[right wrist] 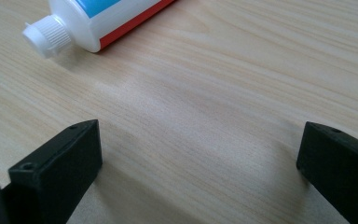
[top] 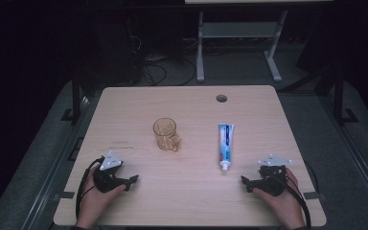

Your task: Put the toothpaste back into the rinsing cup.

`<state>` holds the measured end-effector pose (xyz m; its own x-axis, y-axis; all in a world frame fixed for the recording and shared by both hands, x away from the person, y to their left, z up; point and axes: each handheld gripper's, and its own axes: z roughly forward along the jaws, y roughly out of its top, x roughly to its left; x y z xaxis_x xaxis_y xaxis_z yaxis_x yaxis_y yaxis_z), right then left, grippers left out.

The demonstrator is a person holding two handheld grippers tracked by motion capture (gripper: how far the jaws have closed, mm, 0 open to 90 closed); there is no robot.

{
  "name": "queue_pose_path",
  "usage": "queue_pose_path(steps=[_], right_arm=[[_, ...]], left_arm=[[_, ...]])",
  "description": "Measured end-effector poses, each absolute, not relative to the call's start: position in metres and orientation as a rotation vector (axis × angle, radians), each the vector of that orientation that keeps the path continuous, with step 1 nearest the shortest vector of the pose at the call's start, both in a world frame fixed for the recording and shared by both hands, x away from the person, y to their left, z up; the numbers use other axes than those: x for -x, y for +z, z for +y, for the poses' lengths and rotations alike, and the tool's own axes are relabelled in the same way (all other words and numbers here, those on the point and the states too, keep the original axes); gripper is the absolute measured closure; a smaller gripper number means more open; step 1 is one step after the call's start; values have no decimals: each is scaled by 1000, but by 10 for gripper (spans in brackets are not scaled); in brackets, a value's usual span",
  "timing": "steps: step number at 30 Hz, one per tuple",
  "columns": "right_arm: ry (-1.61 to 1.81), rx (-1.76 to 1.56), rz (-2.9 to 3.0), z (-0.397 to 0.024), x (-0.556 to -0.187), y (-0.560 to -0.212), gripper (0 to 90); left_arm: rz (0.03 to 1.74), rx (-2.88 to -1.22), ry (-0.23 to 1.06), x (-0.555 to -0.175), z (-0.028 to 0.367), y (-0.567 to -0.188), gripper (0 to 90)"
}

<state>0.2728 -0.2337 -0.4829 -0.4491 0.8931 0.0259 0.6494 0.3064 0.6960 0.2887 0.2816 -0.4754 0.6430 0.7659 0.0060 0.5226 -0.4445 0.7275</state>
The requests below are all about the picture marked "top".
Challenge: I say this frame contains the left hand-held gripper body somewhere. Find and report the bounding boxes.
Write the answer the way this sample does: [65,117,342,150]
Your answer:
[92,150,132,194]

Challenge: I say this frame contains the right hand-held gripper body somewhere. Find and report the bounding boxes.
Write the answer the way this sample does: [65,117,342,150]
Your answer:
[250,153,293,197]

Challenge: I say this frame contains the white and blue toothpaste tube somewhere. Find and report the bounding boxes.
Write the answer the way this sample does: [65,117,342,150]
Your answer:
[217,123,236,173]

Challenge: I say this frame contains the amber glass cup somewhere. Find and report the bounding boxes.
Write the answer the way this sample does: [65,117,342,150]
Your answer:
[152,117,183,153]

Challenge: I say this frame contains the person's right hand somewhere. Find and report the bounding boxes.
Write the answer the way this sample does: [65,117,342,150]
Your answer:
[252,167,306,222]

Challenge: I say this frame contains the person's left hand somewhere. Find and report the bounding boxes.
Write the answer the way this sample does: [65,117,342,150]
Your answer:
[77,165,127,222]

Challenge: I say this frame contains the black tape strip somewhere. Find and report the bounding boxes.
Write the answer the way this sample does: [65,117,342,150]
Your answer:
[302,191,322,201]
[57,191,76,200]

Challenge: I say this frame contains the black metal stand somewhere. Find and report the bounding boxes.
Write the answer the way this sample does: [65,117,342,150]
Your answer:
[332,65,359,127]
[60,69,84,125]

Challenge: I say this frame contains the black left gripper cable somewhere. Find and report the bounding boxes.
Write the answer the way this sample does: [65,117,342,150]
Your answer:
[75,155,105,221]

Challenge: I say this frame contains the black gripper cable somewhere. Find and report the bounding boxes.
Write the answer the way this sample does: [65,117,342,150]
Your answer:
[276,173,312,230]
[75,155,105,221]

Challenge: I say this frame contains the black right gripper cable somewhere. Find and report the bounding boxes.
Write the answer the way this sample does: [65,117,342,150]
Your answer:
[276,173,312,230]

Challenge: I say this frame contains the black floor cables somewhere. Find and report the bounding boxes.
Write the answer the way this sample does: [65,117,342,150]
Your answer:
[126,34,197,87]

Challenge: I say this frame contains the white metal table frame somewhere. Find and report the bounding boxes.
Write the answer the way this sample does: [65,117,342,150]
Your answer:
[195,9,289,84]

